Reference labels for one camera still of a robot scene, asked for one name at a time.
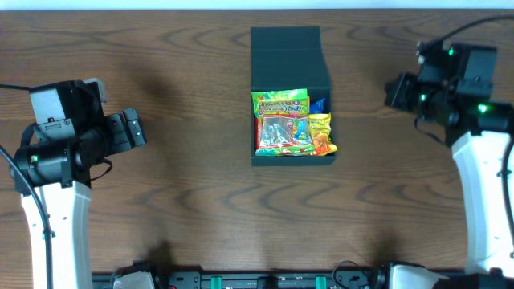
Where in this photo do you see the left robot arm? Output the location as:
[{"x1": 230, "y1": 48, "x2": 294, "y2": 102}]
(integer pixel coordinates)
[{"x1": 7, "y1": 78, "x2": 147, "y2": 288}]

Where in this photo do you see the Haribo gummy worms bag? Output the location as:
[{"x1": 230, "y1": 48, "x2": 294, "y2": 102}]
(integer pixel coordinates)
[{"x1": 251, "y1": 88, "x2": 315, "y2": 156}]

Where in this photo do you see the black mounting rail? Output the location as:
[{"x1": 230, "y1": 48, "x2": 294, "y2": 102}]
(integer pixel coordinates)
[{"x1": 91, "y1": 259, "x2": 467, "y2": 289}]

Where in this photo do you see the black box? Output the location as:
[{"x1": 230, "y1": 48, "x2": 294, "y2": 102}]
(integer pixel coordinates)
[{"x1": 251, "y1": 26, "x2": 336, "y2": 166}]

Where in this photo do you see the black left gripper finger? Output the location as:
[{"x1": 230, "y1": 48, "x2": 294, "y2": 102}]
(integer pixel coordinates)
[
  {"x1": 128, "y1": 120, "x2": 147, "y2": 147},
  {"x1": 122, "y1": 108, "x2": 141, "y2": 128}
]

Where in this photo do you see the yellow orange biscuit packet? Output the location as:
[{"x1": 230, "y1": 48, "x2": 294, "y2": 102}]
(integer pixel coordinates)
[{"x1": 308, "y1": 113, "x2": 337, "y2": 157}]

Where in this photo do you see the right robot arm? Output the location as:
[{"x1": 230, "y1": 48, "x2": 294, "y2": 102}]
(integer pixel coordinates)
[{"x1": 384, "y1": 40, "x2": 513, "y2": 288}]

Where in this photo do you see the orange red carton box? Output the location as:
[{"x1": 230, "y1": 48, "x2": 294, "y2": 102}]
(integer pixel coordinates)
[{"x1": 253, "y1": 116, "x2": 259, "y2": 153}]

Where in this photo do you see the blue cookie packet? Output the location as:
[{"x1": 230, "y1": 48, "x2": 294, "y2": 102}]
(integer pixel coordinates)
[{"x1": 309, "y1": 98, "x2": 326, "y2": 114}]

